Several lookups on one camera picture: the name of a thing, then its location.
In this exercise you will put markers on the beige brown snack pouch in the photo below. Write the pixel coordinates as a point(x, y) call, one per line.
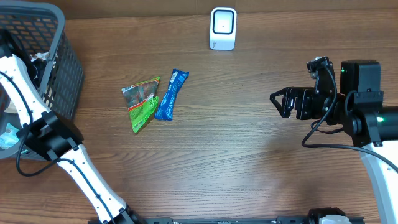
point(39, 60)

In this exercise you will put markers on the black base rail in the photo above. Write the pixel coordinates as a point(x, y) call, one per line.
point(278, 220)

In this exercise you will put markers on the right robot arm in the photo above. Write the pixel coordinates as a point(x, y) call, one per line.
point(356, 104)

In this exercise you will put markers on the green red snack bag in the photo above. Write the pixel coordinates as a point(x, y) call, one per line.
point(141, 101)

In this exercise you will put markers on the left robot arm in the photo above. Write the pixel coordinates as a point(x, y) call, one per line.
point(54, 137)

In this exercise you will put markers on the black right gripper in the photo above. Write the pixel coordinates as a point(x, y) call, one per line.
point(302, 94)

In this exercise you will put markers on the teal white snack packet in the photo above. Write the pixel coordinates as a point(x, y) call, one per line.
point(9, 137)

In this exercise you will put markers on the white barcode scanner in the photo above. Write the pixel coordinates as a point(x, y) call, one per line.
point(223, 28)

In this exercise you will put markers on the grey plastic mesh basket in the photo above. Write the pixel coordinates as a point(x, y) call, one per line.
point(39, 27)

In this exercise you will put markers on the blue snack bar wrapper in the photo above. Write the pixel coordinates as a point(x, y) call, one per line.
point(166, 107)

